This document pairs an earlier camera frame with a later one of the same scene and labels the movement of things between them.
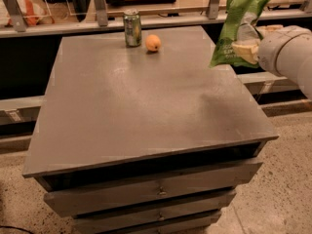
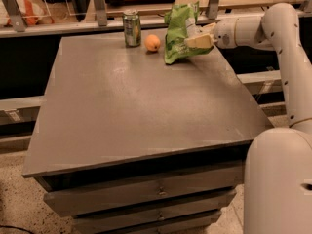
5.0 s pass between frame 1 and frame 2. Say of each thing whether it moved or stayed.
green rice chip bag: moved
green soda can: stayed
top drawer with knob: stayed
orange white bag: stayed
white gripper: moved
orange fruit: stayed
